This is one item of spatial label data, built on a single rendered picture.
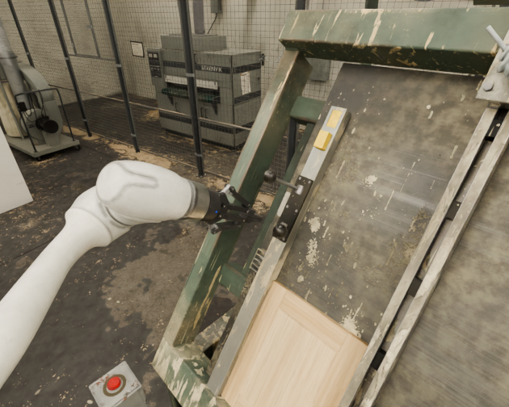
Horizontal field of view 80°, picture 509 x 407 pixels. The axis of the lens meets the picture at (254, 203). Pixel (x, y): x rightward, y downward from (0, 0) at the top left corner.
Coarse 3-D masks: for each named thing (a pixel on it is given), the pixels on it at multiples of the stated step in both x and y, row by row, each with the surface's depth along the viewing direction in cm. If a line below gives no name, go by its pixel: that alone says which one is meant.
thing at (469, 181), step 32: (480, 96) 61; (480, 128) 63; (480, 160) 65; (448, 192) 65; (480, 192) 62; (448, 224) 67; (416, 256) 66; (448, 256) 64; (416, 288) 66; (384, 320) 68; (416, 320) 66; (384, 352) 68; (352, 384) 69; (384, 384) 69
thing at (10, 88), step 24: (0, 72) 456; (24, 72) 457; (0, 96) 476; (24, 96) 470; (48, 96) 472; (24, 120) 460; (48, 120) 457; (24, 144) 485; (48, 144) 478; (72, 144) 494
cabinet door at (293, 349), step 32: (256, 320) 93; (288, 320) 87; (320, 320) 81; (256, 352) 91; (288, 352) 85; (320, 352) 80; (352, 352) 75; (256, 384) 89; (288, 384) 84; (320, 384) 79
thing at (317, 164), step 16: (336, 128) 86; (336, 144) 89; (320, 160) 87; (304, 176) 89; (320, 176) 89; (304, 208) 89; (272, 240) 92; (288, 240) 90; (272, 256) 91; (272, 272) 90; (256, 288) 92; (256, 304) 91; (240, 320) 94; (240, 336) 93; (224, 352) 95; (224, 368) 94; (208, 384) 96; (224, 384) 95
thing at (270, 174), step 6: (264, 174) 83; (270, 174) 82; (276, 174) 84; (264, 180) 84; (270, 180) 83; (276, 180) 85; (282, 180) 85; (288, 186) 86; (294, 186) 87; (300, 186) 87; (300, 192) 87
